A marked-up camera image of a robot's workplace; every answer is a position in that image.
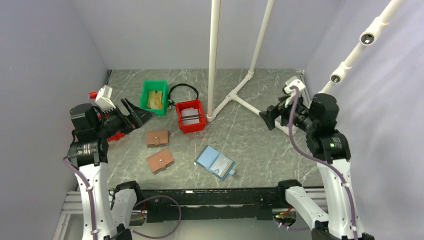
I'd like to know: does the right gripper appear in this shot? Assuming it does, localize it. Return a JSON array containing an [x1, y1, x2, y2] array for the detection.
[[259, 91, 317, 133]]

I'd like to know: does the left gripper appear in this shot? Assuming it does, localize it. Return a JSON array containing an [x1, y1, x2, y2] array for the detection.
[[94, 97, 155, 140]]

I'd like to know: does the blue card holder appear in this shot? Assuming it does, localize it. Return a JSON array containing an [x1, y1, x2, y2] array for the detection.
[[194, 145, 236, 180]]

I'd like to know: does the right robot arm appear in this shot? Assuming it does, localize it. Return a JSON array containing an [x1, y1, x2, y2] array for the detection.
[[259, 93, 375, 240]]

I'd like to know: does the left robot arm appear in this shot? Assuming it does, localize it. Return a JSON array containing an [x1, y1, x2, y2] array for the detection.
[[63, 98, 156, 240]]

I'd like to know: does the brown card holder back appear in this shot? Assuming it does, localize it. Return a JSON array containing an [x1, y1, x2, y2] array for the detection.
[[145, 129, 169, 147]]

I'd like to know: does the brown card holder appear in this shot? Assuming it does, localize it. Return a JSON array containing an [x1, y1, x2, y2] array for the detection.
[[146, 148, 174, 173], [145, 129, 169, 147]]

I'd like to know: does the brown card holder front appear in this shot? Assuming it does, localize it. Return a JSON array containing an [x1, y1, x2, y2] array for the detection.
[[146, 148, 174, 173]]

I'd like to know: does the white card in red bin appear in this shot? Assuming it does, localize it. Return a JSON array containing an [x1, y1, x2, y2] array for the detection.
[[181, 107, 200, 126]]

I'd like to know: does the orange card behind grey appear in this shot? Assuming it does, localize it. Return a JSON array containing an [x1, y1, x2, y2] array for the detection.
[[210, 155, 233, 177]]

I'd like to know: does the large red plastic bin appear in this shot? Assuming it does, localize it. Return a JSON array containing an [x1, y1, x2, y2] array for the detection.
[[96, 113, 127, 142]]

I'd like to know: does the green plastic bin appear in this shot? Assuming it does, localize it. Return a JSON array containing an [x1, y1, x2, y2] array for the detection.
[[139, 80, 169, 116]]

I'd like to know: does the small red plastic bin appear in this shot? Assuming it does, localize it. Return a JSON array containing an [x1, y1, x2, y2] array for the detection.
[[175, 99, 206, 134]]

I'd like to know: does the white pipe with sockets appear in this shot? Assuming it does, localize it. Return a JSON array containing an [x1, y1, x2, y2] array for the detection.
[[320, 0, 405, 94]]

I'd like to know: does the black cable loop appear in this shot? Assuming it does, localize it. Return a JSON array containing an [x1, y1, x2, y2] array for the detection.
[[167, 83, 200, 110]]

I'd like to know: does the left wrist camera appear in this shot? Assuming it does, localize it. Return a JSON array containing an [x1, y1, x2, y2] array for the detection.
[[88, 85, 116, 112]]

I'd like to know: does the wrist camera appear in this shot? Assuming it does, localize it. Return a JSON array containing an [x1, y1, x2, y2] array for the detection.
[[88, 85, 116, 112], [282, 76, 306, 108]]

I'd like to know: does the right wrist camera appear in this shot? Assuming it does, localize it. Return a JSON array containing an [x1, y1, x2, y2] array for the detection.
[[282, 76, 306, 108]]

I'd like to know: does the white pvc pipe frame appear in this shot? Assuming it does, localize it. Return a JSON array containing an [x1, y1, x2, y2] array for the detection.
[[205, 0, 298, 123]]

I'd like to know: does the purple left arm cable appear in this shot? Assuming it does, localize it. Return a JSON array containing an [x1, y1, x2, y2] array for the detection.
[[62, 157, 183, 240]]

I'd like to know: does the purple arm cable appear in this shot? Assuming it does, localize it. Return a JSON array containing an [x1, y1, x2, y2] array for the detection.
[[272, 86, 360, 240], [62, 157, 183, 240]]

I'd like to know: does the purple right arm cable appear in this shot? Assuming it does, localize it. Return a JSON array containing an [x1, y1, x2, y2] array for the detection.
[[272, 86, 360, 240]]

